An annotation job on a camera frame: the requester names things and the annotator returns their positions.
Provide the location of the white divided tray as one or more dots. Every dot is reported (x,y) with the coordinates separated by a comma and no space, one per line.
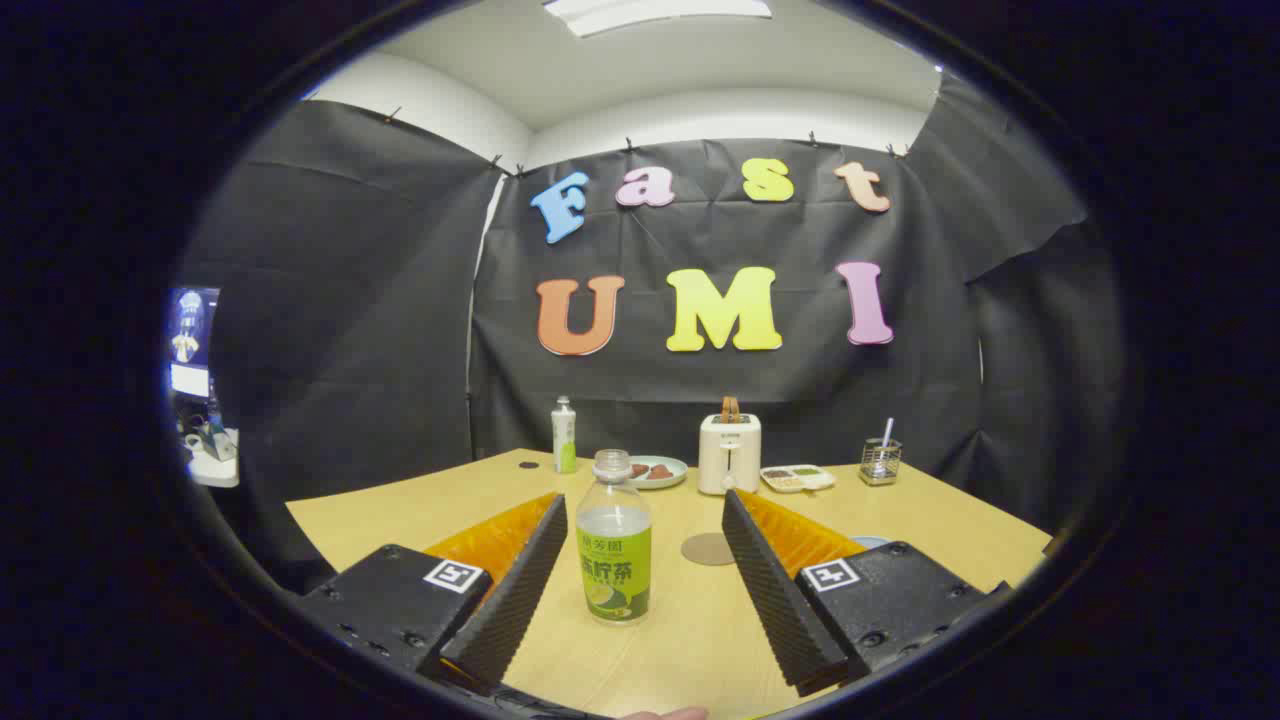
(797,478)

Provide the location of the pale round plate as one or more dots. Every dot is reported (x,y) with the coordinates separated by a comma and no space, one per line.
(676,470)

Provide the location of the white spoon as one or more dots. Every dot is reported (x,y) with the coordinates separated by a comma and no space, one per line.
(887,432)

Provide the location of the small white green bottle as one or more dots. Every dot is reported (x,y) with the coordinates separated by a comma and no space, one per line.
(564,440)

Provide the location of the wooden table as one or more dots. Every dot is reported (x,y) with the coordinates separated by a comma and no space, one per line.
(680,640)

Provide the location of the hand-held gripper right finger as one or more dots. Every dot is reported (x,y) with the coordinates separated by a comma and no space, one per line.
(775,600)

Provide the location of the white toaster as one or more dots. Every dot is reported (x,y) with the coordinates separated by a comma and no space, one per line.
(729,455)

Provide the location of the round brown coaster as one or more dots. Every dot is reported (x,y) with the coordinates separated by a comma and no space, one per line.
(705,549)

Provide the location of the white side table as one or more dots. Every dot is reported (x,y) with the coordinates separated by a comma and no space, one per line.
(218,468)

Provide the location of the light blue cup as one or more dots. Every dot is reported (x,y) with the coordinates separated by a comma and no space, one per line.
(872,542)

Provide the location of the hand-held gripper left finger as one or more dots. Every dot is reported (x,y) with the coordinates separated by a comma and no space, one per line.
(520,600)

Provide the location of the green label juice bottle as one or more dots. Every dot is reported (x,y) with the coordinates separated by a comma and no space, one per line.
(614,570)

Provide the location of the computer monitor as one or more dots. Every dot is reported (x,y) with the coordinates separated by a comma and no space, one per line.
(192,340)

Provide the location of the brown bread slice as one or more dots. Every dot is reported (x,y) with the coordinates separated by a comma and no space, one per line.
(731,407)

